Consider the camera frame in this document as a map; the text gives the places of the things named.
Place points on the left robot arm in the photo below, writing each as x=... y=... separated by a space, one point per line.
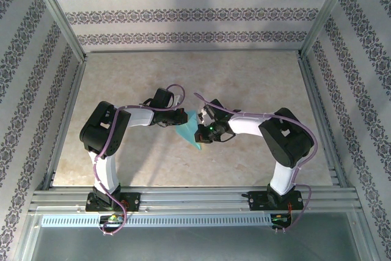
x=104 y=129

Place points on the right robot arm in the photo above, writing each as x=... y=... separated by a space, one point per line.
x=287 y=138

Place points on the light blue cloth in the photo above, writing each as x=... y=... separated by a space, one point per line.
x=187 y=131

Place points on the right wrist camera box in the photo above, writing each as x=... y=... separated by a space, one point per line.
x=202 y=116

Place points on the right circuit board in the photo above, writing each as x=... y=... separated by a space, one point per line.
x=279 y=219

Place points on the aluminium mounting rail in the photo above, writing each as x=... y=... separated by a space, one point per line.
x=195 y=201

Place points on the aluminium side rail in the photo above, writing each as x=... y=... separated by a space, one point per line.
x=67 y=120
x=321 y=120

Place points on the left circuit board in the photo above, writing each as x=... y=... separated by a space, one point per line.
x=113 y=219

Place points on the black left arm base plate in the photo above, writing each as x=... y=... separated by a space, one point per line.
x=134 y=201

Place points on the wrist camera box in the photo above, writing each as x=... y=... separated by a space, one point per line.
x=202 y=116
x=176 y=99

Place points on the aluminium frame post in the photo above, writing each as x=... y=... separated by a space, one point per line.
x=58 y=13
x=326 y=13

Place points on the circuit board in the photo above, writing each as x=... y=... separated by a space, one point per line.
x=279 y=219
x=113 y=219

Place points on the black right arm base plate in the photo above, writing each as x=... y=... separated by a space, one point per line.
x=259 y=201

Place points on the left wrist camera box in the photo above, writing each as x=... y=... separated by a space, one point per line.
x=176 y=99

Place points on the aluminium back rail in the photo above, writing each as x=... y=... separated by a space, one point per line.
x=195 y=51

